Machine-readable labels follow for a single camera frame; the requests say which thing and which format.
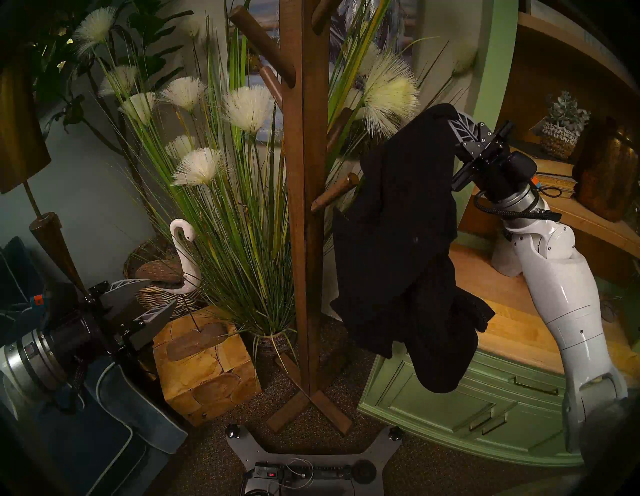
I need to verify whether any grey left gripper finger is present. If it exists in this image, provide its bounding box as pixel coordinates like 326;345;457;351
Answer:
120;299;179;352
89;278;152;313

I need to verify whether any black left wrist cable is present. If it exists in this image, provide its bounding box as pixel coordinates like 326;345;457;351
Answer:
52;357;87;416

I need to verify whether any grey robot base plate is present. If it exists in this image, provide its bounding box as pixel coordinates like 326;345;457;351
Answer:
225;424;403;496

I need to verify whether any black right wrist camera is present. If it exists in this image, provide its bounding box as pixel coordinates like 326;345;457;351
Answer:
502;150;540;188

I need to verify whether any copper vase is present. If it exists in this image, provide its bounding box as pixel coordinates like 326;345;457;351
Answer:
572;117;640;222

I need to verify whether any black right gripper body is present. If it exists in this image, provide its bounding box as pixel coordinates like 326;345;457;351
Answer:
451;120;527;203

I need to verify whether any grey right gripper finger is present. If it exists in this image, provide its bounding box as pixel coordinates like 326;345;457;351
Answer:
447;111;482;147

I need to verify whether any wicker basket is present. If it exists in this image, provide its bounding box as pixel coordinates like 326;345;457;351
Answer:
123;236;202;312

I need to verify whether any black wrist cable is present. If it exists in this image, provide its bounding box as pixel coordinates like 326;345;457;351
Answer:
472;189;563;223
52;357;87;416

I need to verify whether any black jacket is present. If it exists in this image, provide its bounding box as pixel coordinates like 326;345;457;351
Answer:
330;103;496;394

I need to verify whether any green cabinet with wooden shelves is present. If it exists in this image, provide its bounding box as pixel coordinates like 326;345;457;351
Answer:
357;0;640;467

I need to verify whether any wooden stump side table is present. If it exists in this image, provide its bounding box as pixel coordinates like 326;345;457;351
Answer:
152;306;262;427

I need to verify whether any artificial pampas grass plant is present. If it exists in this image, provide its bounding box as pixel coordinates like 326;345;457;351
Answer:
70;5;481;357

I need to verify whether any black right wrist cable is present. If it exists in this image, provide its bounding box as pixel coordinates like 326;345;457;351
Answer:
472;189;563;223

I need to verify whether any brown wooden coat stand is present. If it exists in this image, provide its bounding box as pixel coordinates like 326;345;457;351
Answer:
227;0;361;436

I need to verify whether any light wooden sign board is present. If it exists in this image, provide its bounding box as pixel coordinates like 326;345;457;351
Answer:
525;0;621;56

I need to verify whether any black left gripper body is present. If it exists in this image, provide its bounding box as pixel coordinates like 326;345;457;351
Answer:
47;299;127;369

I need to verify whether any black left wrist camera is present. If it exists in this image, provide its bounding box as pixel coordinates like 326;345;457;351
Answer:
27;282;78;331

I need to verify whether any dark leafy fig plant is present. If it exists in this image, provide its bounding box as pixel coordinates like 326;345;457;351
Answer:
30;0;196;221

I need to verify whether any brass floor lamp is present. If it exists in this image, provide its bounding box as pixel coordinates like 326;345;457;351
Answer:
0;47;88;297

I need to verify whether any succulent in woven pot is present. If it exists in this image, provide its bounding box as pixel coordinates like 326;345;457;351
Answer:
530;91;591;161

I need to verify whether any white swan figurine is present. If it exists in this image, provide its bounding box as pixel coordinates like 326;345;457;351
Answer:
135;219;203;332

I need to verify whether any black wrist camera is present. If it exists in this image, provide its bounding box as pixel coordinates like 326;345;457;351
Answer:
502;150;540;188
27;282;78;331

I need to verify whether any blue armchair with white piping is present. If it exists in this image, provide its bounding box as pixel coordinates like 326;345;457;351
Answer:
0;236;188;496

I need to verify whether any black power strip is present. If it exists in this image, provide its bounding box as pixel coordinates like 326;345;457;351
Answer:
252;462;353;483

